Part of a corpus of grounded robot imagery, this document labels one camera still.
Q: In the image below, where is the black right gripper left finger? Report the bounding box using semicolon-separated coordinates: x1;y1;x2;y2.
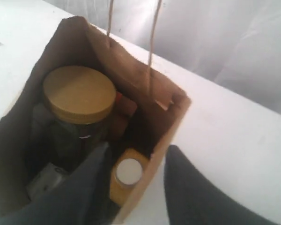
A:
0;142;112;225

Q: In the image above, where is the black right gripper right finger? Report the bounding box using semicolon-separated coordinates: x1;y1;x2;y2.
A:
165;145;273;225

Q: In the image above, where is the small white milk carton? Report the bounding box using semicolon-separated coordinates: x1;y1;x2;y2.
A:
26;163;68;201

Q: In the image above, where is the yellow millet bottle white cap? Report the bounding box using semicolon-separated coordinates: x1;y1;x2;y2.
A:
110;148;149;207

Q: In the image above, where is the brown kraft pouch orange label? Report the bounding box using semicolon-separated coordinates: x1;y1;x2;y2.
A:
109;91;137;141

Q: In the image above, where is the clear jar gold lid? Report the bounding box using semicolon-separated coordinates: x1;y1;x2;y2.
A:
30;66;116;170

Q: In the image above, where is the brown paper shopping bag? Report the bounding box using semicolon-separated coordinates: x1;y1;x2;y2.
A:
0;0;192;225

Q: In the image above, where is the white backdrop sheet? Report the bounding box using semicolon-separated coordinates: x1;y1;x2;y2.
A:
46;0;281;111

